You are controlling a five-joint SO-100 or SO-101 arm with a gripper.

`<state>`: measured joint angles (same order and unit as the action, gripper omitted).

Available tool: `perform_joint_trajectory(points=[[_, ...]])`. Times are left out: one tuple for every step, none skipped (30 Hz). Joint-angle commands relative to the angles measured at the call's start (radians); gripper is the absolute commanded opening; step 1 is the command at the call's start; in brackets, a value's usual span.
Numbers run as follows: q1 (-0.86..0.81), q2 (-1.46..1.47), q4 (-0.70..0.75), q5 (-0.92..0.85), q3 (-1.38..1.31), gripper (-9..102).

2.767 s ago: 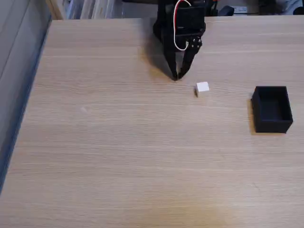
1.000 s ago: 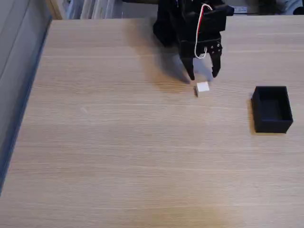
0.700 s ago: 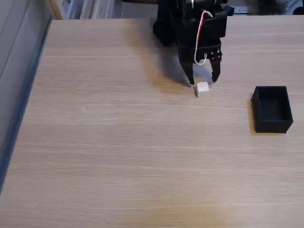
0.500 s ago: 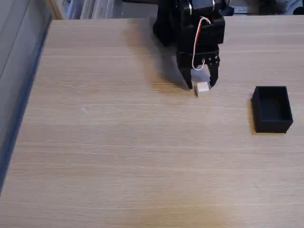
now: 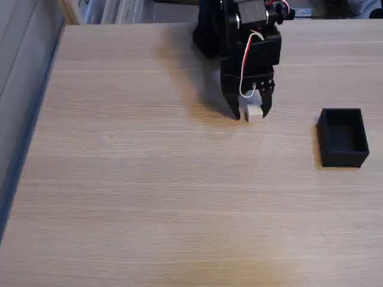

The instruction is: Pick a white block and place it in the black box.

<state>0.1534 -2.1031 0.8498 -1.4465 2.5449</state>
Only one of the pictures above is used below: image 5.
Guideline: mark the white block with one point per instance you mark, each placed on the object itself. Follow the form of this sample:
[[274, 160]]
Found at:
[[253, 112]]

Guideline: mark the black open box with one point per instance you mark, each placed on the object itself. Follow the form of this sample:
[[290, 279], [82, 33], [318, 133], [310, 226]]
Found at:
[[344, 149]]

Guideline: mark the black object behind table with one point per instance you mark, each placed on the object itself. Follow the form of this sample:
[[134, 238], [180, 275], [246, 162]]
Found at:
[[291, 13]]

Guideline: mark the pale stacked panels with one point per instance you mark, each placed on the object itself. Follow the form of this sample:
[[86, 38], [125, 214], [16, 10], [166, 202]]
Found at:
[[119, 12]]

